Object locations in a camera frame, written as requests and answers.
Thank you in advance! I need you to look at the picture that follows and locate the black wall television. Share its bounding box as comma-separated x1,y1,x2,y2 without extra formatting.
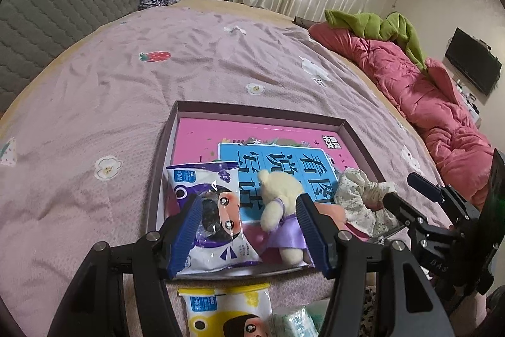
445,27,502,96

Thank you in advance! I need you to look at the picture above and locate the pink quilted comforter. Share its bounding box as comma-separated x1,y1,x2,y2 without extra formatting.
309,22,494,209

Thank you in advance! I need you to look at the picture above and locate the shallow purple cardboard box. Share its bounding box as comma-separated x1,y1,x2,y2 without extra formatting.
146,102,384,280

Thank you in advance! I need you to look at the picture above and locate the pink and blue book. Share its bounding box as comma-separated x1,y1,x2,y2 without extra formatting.
169,117,358,246

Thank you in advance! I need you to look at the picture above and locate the purple cartoon snack packet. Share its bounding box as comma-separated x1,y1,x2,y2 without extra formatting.
167,162,262,275

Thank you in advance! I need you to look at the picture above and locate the green blanket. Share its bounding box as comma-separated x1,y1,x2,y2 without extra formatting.
324,9,427,71

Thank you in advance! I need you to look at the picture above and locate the floral white scrunchie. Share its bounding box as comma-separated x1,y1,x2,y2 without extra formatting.
334,168,400,238

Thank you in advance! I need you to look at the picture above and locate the hand with red nails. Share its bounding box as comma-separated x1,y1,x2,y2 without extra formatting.
449,286,505,336

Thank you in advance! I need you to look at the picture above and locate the yellow cartoon snack packet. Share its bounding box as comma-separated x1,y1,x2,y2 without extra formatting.
178,283,272,337

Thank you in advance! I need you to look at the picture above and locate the green tissue pack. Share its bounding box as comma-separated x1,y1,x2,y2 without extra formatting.
269,306,318,337

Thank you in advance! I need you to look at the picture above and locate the cream bear purple dress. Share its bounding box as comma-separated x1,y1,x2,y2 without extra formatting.
258,169,311,267

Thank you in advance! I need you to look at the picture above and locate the peach plush bun toy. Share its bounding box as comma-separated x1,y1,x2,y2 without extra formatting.
315,203,347,230

